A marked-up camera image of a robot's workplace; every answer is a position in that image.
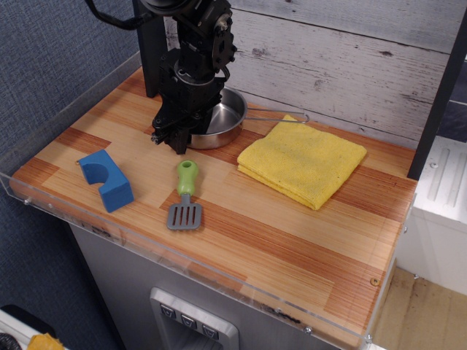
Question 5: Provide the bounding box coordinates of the yellow folded cloth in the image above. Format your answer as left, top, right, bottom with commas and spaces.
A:
237, 114, 367, 210

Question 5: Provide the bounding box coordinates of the grey toy fridge cabinet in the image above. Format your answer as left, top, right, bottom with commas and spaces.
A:
72, 226, 335, 349

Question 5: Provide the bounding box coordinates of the silver metal pot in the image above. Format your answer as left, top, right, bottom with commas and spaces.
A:
187, 87, 310, 149

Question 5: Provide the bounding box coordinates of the clear acrylic table guard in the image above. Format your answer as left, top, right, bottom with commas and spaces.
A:
1, 71, 416, 349

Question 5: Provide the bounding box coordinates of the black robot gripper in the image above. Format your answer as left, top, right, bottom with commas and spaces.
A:
152, 60, 223, 155

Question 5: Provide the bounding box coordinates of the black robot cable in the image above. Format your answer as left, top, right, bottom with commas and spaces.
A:
84, 0, 154, 31

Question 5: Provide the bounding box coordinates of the white plastic cabinet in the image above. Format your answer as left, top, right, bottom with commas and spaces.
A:
395, 136, 466, 295

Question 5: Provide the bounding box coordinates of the green handled grey spatula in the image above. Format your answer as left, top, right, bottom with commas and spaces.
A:
166, 160, 202, 230

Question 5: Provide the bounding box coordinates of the yellow black bag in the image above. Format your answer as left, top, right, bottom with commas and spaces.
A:
1, 305, 66, 349

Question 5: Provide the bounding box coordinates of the silver dispenser button panel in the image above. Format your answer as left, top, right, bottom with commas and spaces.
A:
150, 287, 240, 349

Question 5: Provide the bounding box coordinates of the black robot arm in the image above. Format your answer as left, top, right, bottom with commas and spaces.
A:
143, 1, 237, 155

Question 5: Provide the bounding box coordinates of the blue arch block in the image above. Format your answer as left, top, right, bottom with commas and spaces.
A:
78, 149, 134, 213

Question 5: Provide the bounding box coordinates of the black right frame post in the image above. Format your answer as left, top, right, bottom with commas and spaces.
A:
407, 12, 466, 180

